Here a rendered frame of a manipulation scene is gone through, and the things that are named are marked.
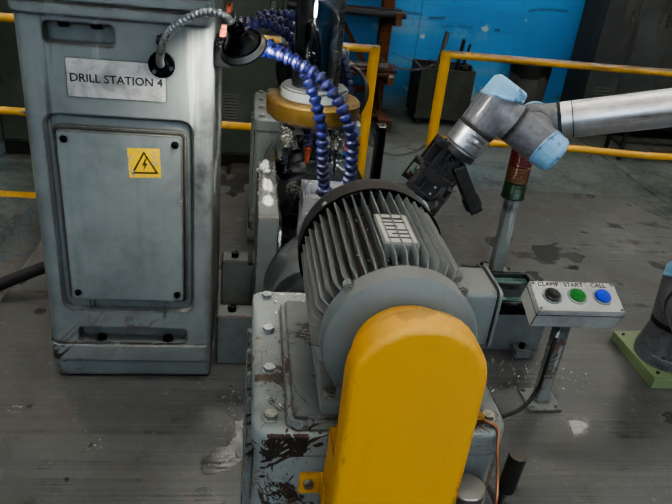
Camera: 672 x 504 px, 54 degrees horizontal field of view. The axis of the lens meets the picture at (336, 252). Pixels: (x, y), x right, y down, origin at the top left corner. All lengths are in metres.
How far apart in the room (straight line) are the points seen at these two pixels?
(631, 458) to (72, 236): 1.10
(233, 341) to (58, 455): 0.38
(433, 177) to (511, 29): 5.53
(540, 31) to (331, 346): 6.32
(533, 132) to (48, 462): 1.02
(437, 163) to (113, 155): 0.59
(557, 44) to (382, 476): 6.45
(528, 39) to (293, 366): 6.20
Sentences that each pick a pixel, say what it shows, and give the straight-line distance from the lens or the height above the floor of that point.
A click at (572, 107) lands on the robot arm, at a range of 1.41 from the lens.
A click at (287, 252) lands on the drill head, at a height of 1.13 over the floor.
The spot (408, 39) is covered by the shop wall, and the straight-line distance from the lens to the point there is 6.51.
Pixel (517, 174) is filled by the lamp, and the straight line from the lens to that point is 1.75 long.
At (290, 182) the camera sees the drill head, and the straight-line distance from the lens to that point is 1.56.
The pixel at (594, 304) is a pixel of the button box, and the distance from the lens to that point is 1.30.
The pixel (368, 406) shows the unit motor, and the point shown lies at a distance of 0.60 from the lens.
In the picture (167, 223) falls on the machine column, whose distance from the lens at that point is 1.18.
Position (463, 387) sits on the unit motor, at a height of 1.29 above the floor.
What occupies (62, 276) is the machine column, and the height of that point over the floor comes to 1.02.
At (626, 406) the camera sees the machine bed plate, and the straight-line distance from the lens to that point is 1.53.
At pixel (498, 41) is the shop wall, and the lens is 6.74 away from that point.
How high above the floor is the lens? 1.65
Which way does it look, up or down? 27 degrees down
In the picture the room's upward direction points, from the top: 6 degrees clockwise
